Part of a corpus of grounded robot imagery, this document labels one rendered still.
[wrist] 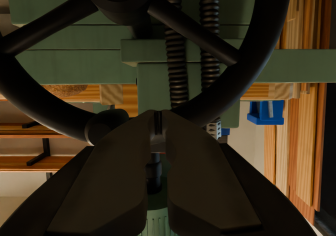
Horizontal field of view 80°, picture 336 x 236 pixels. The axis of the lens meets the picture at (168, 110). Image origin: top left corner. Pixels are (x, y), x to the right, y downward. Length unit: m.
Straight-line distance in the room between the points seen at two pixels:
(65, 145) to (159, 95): 3.20
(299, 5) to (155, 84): 1.62
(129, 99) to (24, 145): 3.36
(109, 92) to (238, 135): 2.85
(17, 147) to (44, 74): 3.44
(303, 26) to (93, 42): 1.60
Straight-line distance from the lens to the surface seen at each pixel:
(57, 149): 3.51
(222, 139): 0.31
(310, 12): 1.78
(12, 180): 4.09
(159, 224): 0.57
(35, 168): 3.14
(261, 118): 1.26
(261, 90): 0.58
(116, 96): 0.39
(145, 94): 0.27
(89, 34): 0.39
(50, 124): 0.20
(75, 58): 0.39
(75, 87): 0.44
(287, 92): 0.54
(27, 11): 0.44
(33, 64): 0.43
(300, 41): 1.78
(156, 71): 0.27
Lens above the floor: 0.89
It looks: 9 degrees up
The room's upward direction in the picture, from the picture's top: 180 degrees clockwise
